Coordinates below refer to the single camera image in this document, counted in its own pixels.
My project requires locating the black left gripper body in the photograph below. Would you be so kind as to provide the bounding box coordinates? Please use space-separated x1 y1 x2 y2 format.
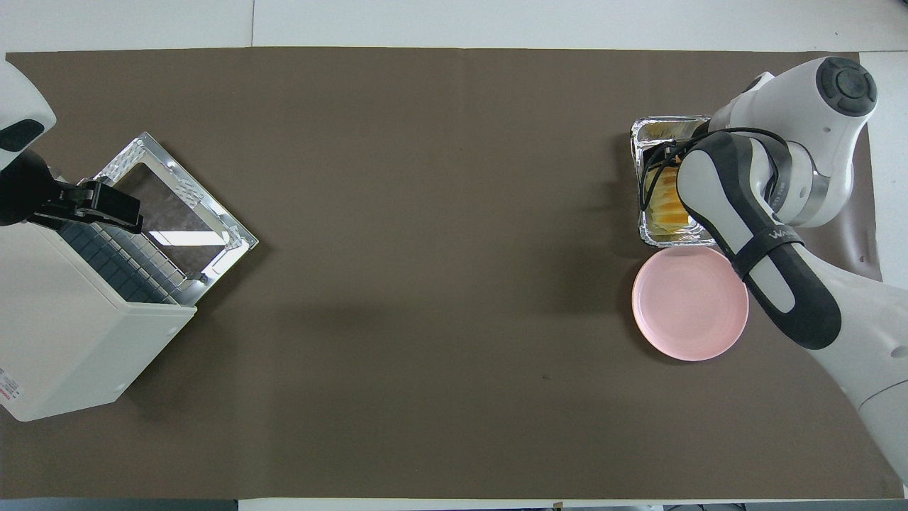
0 153 100 229

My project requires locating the sliced yellow bread loaf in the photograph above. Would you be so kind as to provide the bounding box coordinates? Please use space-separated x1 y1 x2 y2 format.
651 170 690 231

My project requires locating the aluminium foil tray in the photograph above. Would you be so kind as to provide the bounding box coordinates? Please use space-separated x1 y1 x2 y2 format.
631 115 717 248

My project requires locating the white toaster oven body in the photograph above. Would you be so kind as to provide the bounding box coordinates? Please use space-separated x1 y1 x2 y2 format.
0 170 198 422

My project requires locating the pink round plate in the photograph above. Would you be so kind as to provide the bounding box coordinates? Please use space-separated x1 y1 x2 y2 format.
632 243 750 362

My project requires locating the brown table mat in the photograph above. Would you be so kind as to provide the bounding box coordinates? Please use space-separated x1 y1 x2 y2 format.
0 47 905 500

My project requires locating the oven wire rack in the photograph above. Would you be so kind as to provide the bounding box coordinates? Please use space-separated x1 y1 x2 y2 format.
58 220 198 306

